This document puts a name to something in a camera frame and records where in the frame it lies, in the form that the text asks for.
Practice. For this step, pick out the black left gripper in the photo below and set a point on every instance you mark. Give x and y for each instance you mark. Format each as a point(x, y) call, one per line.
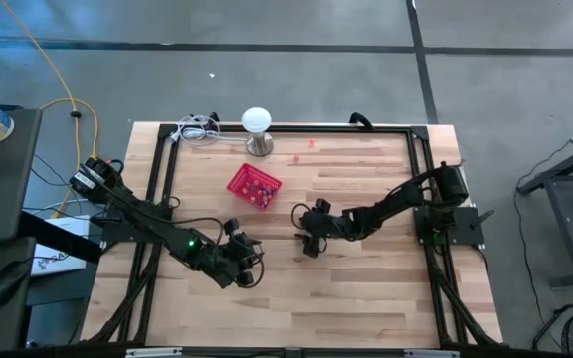
point(237, 263)

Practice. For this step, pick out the black base lever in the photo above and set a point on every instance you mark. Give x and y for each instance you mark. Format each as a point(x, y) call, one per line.
point(483, 218)

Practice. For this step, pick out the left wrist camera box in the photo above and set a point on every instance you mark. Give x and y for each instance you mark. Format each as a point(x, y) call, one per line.
point(231, 227)

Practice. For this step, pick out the black computer mouse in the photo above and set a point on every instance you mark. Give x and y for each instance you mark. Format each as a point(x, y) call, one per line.
point(8, 283)

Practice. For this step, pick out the red plastic mesh basket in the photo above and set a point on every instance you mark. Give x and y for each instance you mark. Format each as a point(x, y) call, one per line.
point(247, 179)

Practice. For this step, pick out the white mushroom table lamp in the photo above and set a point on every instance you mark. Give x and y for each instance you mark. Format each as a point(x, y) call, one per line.
point(255, 119)

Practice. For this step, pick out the black side table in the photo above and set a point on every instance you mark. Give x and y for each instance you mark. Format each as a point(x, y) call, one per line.
point(565, 166)

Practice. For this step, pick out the white cardboard box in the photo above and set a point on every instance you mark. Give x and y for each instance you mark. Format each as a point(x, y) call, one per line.
point(62, 258)

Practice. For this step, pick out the silver metal bracket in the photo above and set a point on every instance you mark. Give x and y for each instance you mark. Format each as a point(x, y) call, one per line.
point(431, 353)
point(153, 352)

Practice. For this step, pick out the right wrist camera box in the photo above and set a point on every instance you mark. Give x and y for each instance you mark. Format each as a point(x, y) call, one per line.
point(322, 204)

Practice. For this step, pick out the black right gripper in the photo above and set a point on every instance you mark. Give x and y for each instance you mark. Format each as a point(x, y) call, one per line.
point(319, 229)

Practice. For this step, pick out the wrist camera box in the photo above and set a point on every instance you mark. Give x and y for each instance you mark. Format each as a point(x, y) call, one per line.
point(322, 204)
point(231, 227)

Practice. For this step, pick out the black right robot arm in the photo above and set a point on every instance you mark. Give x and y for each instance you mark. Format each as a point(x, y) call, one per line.
point(391, 206)

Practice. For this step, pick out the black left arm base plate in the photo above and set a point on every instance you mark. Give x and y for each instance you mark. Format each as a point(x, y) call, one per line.
point(117, 234)

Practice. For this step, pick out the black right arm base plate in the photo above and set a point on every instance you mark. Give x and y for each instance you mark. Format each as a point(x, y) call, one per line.
point(460, 224)

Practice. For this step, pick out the black aluminium table frame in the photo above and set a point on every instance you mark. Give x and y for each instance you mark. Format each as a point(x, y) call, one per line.
point(316, 128)

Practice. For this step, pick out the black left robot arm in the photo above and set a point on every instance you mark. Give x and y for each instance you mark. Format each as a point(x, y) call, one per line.
point(157, 229)

